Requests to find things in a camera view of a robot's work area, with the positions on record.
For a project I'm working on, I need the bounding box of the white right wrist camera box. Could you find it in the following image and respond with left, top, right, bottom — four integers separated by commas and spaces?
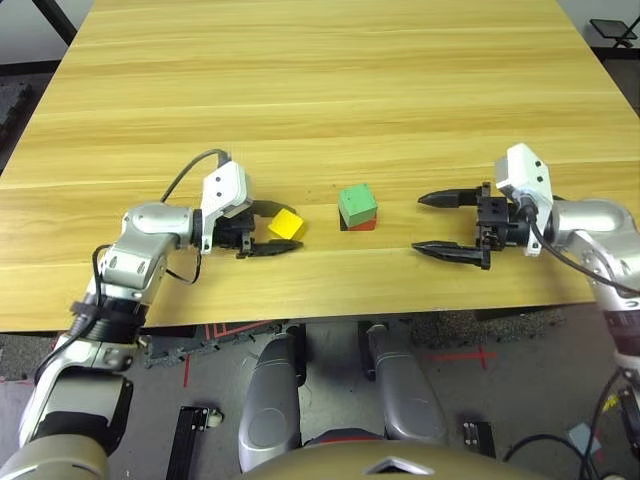
493, 142, 555, 258

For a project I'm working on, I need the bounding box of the red cross floor tape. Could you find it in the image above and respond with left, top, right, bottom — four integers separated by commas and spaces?
430, 345, 498, 371

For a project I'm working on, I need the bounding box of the small grey box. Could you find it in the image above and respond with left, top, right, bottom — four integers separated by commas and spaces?
566, 422, 602, 452

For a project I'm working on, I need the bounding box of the black mat with red lines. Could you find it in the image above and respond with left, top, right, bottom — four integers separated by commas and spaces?
143, 322, 282, 370

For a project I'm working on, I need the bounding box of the black tray on stand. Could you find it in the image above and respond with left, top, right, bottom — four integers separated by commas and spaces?
588, 17, 640, 50

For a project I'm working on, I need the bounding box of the grey robot right leg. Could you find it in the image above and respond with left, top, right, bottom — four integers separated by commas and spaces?
358, 322, 450, 447

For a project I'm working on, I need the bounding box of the black table frame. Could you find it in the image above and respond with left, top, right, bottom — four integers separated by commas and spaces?
33, 0, 80, 49

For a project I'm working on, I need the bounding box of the green cube block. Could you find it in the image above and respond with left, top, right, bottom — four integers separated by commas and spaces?
337, 182, 378, 228

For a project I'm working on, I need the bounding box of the black floor cable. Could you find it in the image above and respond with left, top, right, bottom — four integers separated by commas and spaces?
501, 433, 597, 480

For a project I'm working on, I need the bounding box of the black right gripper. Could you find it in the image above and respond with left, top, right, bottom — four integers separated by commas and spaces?
410, 181, 530, 272

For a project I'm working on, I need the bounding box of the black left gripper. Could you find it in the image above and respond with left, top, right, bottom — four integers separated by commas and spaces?
214, 199, 305, 260

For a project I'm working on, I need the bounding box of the black foam floor mat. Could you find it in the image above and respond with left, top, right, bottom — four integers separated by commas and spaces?
0, 82, 34, 147

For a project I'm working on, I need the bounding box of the grey robot leg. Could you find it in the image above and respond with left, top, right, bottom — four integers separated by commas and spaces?
237, 329, 308, 472
358, 322, 450, 447

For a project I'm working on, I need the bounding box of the grey robot left leg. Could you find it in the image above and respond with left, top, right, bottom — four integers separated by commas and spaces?
237, 329, 308, 472

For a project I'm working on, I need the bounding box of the black rail with caster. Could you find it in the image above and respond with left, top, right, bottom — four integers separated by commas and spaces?
165, 405, 225, 480

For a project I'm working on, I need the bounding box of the grey speckled foam mat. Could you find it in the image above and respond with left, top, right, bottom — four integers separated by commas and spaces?
411, 309, 567, 345
0, 331, 62, 382

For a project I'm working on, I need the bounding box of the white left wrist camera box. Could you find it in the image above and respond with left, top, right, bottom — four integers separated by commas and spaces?
200, 160, 254, 252

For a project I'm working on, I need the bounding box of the tan robot torso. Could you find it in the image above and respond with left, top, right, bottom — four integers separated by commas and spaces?
239, 439, 544, 480

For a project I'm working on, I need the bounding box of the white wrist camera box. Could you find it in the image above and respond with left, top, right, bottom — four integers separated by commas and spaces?
200, 160, 254, 252
493, 142, 555, 258

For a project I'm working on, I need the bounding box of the small black floor box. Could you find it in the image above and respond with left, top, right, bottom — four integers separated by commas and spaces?
461, 421, 497, 457

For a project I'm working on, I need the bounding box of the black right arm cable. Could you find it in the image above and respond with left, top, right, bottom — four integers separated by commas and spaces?
518, 192, 640, 297

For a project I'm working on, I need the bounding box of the yellow cube block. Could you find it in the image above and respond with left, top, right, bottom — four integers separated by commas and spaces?
266, 207, 308, 242

